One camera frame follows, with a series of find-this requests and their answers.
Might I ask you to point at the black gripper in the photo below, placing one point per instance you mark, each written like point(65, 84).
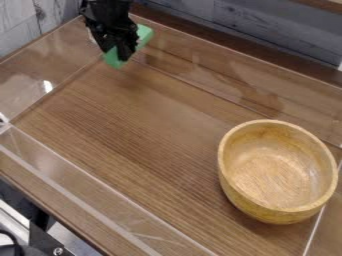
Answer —
point(107, 20)

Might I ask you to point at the green rectangular block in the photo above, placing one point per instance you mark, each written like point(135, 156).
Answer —
point(144, 34)

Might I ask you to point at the brown wooden bowl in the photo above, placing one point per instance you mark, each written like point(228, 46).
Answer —
point(278, 172)

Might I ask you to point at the clear acrylic tray wall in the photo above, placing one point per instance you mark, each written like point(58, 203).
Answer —
point(121, 181)

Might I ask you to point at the black metal table bracket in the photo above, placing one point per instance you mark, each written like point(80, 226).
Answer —
point(45, 243)

